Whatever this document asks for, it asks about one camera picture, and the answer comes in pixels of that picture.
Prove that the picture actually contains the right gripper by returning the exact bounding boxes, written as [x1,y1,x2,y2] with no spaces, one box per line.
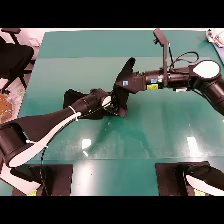
[114,70,147,95]

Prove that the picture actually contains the white garment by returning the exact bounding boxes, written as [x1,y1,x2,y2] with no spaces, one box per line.
[205,28,224,48]

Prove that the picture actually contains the black office chair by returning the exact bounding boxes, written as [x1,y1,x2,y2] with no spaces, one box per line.
[0,28,36,95]

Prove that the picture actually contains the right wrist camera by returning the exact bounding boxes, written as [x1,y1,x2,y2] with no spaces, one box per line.
[152,28,172,73]

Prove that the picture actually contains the black cable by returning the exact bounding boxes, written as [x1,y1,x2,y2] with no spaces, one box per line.
[169,50,201,70]

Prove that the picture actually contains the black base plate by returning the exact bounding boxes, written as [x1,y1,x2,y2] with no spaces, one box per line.
[154,161,224,197]
[12,163,74,197]

